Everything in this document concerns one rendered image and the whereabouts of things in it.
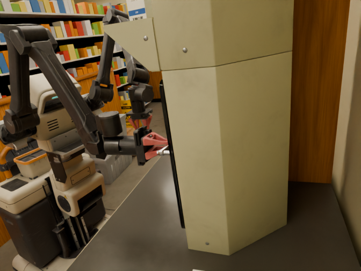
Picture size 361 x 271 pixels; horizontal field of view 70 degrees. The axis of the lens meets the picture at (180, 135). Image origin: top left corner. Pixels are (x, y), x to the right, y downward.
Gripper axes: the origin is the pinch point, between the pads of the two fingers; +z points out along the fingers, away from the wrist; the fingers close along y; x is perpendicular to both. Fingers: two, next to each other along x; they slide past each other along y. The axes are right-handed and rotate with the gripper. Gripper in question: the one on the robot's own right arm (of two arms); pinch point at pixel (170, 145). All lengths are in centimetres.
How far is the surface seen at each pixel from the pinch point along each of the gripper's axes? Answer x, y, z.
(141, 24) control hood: -14.3, 29.4, 2.2
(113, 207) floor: 126, -107, -114
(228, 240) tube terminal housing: -9.4, -21.5, 16.0
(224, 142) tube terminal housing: -11.7, 4.8, 16.5
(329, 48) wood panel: 22, 22, 42
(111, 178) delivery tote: 165, -96, -138
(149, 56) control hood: -13.7, 23.5, 2.8
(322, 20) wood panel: 21, 29, 40
